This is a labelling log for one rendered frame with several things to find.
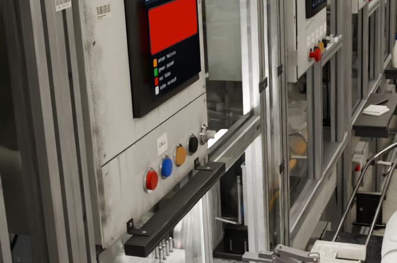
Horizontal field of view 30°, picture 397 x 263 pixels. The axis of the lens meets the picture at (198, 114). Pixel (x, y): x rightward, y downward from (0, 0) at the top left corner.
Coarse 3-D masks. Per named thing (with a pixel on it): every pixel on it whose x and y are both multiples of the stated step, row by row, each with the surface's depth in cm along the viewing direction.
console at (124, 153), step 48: (96, 0) 97; (144, 0) 108; (96, 48) 98; (144, 48) 109; (96, 96) 98; (144, 96) 109; (192, 96) 131; (96, 144) 99; (144, 144) 113; (192, 144) 130; (96, 192) 103; (144, 192) 114; (96, 240) 105
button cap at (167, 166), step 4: (164, 160) 120; (168, 160) 120; (164, 164) 119; (168, 164) 120; (172, 164) 121; (164, 168) 119; (168, 168) 120; (172, 168) 121; (164, 172) 119; (168, 172) 120; (168, 176) 120
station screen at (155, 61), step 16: (160, 0) 111; (176, 0) 116; (176, 48) 117; (192, 48) 124; (160, 64) 112; (176, 64) 118; (192, 64) 124; (160, 80) 112; (176, 80) 118; (160, 96) 112
